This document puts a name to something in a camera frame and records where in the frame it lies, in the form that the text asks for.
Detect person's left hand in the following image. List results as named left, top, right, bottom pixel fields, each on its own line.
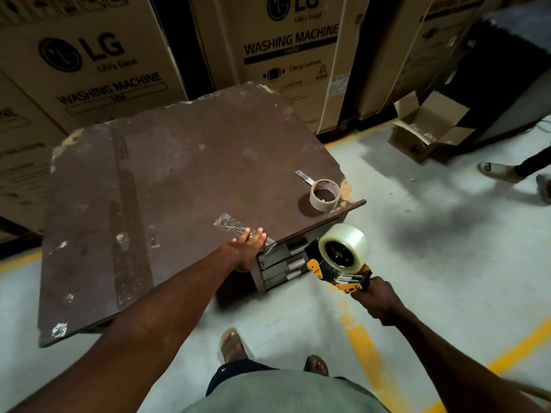
left=221, top=228, right=268, bottom=274

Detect person's right hand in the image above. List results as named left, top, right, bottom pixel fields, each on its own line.
left=350, top=277, right=406, bottom=327

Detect yellow black tape dispenser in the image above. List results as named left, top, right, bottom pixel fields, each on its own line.
left=304, top=236, right=373, bottom=295

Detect person's left forearm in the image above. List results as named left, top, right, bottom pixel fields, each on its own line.
left=9, top=246, right=240, bottom=413

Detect person's right forearm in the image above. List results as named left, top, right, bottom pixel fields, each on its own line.
left=387, top=309, right=548, bottom=413

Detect crumpled clear tape strip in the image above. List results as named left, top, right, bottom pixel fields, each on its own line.
left=214, top=213, right=276, bottom=250

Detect grey table drawers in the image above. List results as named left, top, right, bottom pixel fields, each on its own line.
left=253, top=214, right=350, bottom=295

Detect clear packing tape roll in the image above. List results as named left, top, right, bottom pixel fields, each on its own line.
left=318, top=223, right=372, bottom=275

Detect beige tape roll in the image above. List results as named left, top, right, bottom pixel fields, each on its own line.
left=309, top=179, right=342, bottom=213

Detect person's right sandalled foot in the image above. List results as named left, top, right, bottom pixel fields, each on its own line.
left=303, top=354, right=330, bottom=378

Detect person's sandalled foot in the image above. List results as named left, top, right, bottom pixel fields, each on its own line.
left=219, top=327, right=255, bottom=365
left=303, top=354, right=330, bottom=378

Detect brown wooden table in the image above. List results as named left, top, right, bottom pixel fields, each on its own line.
left=37, top=81, right=367, bottom=349

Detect person's left sandalled foot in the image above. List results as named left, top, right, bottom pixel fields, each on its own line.
left=219, top=327, right=255, bottom=365

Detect grey green shirt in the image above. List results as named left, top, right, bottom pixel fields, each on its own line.
left=180, top=368, right=391, bottom=413

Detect dark trousers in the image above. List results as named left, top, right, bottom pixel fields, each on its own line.
left=205, top=359, right=277, bottom=397

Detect small open cardboard box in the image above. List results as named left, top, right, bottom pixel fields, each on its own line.
left=388, top=90, right=477, bottom=164

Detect large cardboard appliance box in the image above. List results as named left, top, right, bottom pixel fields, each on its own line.
left=353, top=0, right=436, bottom=122
left=0, top=69, right=69, bottom=235
left=188, top=0, right=372, bottom=135
left=0, top=0, right=189, bottom=135
left=387, top=0, right=511, bottom=109

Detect black appliance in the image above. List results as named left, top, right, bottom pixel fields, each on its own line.
left=424, top=0, right=551, bottom=156

